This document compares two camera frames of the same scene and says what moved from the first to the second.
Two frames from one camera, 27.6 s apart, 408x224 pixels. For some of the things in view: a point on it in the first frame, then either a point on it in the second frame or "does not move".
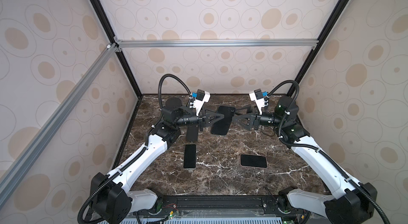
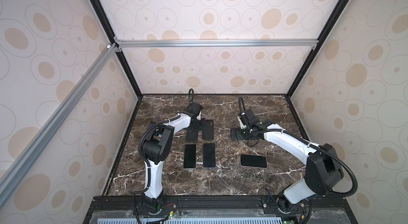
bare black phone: (189, 156) does not move
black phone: (253, 161) does not move
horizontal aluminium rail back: (217, 43) does not move
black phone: (222, 127) → (207, 134)
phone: (192, 133) does not move
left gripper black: (203, 120) → (202, 127)
